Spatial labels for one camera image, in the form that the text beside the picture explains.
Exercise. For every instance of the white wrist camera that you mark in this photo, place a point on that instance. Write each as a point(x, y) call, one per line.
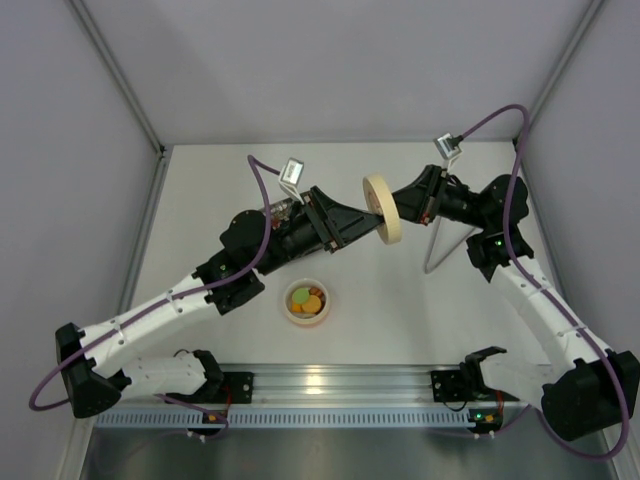
point(290, 177)
point(448, 146)

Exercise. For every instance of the cream round box lid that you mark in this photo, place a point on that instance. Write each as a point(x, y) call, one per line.
point(379, 200)

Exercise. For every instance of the aluminium mounting rail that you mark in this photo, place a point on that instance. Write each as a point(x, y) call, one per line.
point(338, 385)

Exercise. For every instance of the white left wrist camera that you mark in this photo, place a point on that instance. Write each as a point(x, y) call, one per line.
point(290, 177)

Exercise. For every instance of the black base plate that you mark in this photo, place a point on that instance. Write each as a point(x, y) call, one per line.
point(455, 385)
point(236, 388)

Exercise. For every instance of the right aluminium frame post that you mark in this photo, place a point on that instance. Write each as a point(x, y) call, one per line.
point(562, 63)

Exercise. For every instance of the black floral square plate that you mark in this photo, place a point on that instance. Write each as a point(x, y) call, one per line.
point(319, 252)

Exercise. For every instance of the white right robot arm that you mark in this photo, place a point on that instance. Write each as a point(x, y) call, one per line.
point(585, 386)

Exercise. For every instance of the green round cookie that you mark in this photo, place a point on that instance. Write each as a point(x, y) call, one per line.
point(300, 296)

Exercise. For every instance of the red brown sushi snack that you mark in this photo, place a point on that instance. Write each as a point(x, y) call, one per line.
point(316, 291)

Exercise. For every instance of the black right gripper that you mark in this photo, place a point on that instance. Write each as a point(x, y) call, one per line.
point(433, 195)

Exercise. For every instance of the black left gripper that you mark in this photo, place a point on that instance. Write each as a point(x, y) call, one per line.
point(320, 220)

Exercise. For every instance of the orange round cracker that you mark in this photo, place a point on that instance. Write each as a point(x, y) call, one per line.
point(313, 306)

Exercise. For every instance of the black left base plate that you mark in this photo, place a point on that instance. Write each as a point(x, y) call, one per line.
point(236, 388)

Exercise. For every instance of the left aluminium frame post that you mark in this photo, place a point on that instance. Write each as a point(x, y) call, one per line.
point(89, 27)

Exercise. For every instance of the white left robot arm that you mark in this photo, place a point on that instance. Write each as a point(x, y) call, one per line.
point(102, 364)

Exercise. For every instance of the grey slotted cable duct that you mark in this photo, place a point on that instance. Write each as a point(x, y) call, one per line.
point(249, 418)

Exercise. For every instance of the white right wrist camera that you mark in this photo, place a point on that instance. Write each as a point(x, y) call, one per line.
point(448, 146)

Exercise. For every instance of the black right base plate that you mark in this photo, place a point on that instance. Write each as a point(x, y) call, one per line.
point(455, 385)

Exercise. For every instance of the aluminium frame post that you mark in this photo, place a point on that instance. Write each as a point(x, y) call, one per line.
point(562, 63)
point(89, 27)

